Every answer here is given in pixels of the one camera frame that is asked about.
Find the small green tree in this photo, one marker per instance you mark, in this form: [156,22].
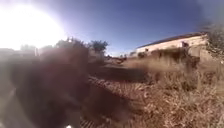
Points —
[99,46]

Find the red dirt track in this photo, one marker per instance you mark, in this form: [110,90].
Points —
[113,90]

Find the dark green bushes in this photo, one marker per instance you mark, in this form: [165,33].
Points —
[60,56]

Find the pale low building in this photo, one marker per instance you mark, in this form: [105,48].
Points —
[173,43]

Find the dry yellow grass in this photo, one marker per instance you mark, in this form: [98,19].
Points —
[180,96]

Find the robot's own part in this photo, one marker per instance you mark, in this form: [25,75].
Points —
[69,126]

